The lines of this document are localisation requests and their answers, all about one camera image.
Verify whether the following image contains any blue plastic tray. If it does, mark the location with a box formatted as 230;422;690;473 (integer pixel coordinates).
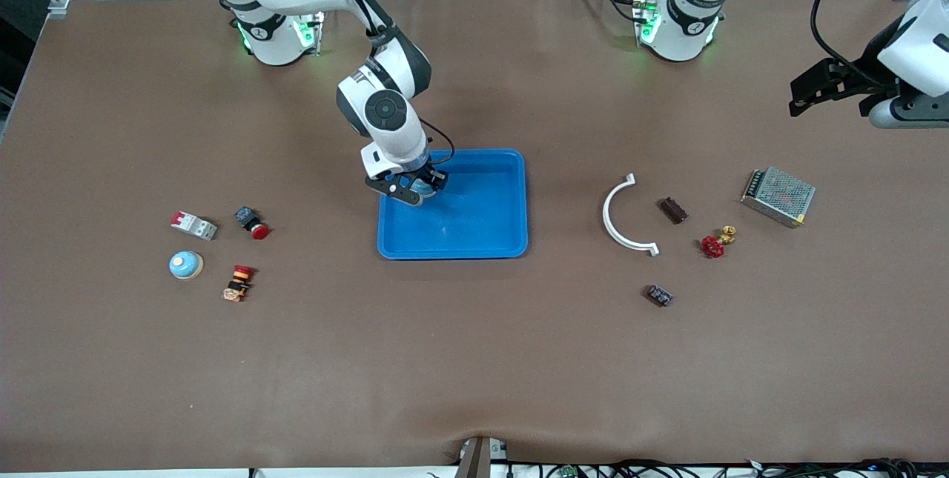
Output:
377;148;529;261

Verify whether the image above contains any metal mesh power supply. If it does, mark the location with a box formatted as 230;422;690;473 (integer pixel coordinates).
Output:
740;166;817;229

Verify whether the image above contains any red mushroom push button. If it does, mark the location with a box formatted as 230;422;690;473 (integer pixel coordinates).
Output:
234;205;271;241

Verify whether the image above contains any red orange emergency button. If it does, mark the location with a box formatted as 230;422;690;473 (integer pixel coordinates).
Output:
222;265;257;303

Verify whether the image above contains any white red circuit breaker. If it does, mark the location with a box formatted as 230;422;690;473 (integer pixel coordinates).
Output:
170;210;219;242

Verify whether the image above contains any white curved plastic bracket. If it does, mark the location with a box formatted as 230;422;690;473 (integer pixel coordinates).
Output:
602;173;661;258

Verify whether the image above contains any red handle brass valve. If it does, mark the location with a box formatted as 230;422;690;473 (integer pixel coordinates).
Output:
701;225;738;259

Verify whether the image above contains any grey metal mount post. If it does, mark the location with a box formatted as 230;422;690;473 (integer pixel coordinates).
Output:
454;436;509;478

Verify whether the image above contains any black cable bundle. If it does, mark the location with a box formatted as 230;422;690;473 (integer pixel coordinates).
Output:
504;458;949;478

